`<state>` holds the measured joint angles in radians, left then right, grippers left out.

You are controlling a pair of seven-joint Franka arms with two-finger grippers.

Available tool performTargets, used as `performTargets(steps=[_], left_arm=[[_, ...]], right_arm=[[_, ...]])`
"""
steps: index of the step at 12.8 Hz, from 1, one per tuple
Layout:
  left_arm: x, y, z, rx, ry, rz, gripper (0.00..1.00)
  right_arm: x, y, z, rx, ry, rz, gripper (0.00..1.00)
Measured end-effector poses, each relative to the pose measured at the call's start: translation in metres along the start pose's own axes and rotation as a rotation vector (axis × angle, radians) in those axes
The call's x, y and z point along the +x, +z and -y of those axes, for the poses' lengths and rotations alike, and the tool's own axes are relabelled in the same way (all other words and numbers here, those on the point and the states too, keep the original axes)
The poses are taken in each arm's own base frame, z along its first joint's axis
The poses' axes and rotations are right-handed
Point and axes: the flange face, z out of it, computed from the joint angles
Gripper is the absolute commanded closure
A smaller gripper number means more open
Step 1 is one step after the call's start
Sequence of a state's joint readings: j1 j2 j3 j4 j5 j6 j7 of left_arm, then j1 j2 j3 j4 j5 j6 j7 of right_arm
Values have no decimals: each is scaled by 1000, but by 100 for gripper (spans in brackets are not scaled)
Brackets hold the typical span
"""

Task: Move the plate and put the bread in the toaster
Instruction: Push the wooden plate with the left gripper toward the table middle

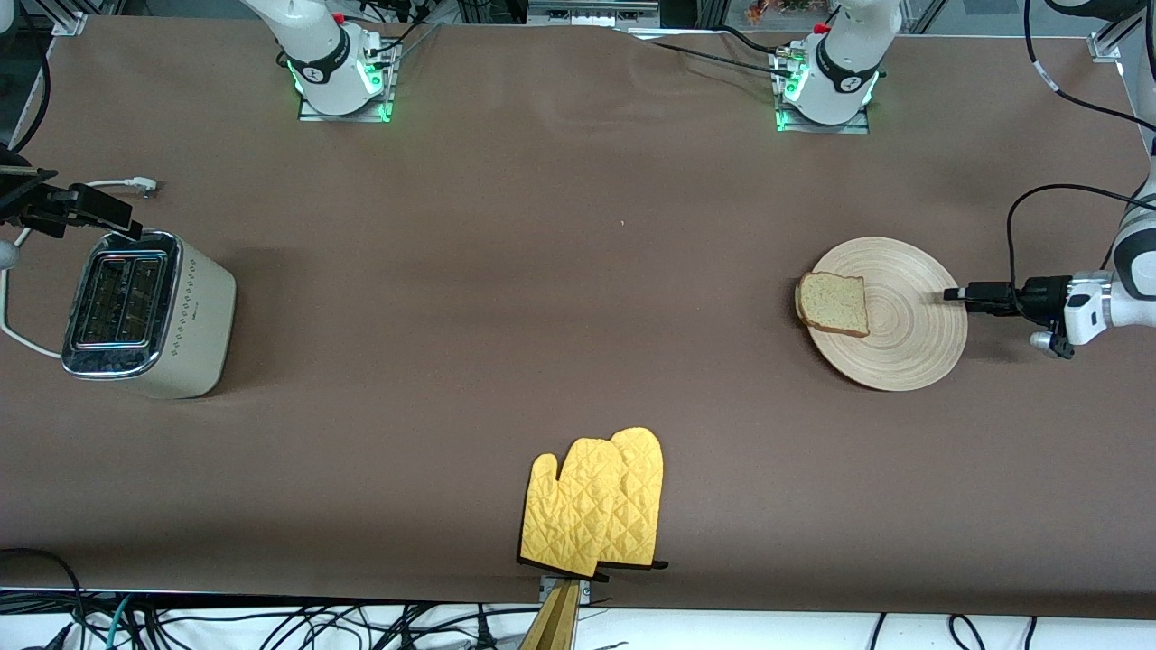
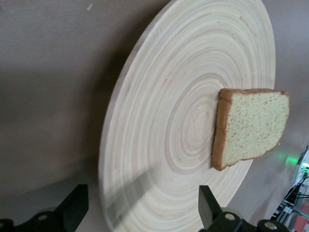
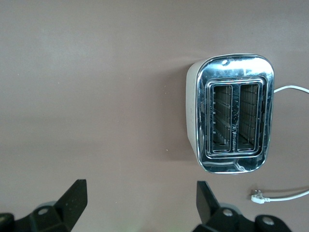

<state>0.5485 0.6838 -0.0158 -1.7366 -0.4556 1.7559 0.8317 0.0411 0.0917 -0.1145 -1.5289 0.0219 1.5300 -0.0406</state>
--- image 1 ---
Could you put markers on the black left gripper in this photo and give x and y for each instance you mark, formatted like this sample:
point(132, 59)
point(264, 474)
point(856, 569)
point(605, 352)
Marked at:
point(1040, 294)

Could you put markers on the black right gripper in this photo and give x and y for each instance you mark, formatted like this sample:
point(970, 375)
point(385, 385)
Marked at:
point(20, 198)

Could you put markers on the round wooden plate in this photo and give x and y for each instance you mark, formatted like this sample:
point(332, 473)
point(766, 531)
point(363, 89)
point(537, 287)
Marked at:
point(912, 316)

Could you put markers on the slice of bread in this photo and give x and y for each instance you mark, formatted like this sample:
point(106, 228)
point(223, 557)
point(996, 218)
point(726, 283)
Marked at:
point(834, 304)

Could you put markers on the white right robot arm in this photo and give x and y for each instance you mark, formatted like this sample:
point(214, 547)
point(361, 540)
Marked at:
point(316, 50)

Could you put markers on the cream and chrome two-slot toaster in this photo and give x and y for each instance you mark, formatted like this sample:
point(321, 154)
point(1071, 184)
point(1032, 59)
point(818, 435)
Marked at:
point(194, 307)

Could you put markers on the colourful background object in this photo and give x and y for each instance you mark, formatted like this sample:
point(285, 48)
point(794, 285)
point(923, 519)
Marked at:
point(777, 9)

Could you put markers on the yellow quilted oven mitt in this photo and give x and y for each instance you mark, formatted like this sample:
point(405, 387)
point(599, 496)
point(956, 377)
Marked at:
point(573, 515)
point(643, 487)

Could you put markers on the grey equipment box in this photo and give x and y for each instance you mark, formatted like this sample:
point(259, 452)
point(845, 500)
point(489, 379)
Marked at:
point(591, 11)

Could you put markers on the wooden beam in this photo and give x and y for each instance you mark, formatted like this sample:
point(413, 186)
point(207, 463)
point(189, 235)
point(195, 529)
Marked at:
point(553, 627)

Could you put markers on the aluminium frame profile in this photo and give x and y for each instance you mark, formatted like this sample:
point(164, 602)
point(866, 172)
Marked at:
point(86, 13)

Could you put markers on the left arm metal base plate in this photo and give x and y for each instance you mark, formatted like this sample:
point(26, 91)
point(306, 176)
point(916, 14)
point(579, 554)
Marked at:
point(787, 122)

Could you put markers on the aluminium corner bracket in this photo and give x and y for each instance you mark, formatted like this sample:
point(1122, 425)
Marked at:
point(1105, 47)

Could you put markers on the small metal bracket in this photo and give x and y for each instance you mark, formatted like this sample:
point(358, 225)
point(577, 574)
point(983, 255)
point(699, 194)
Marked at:
point(585, 591)

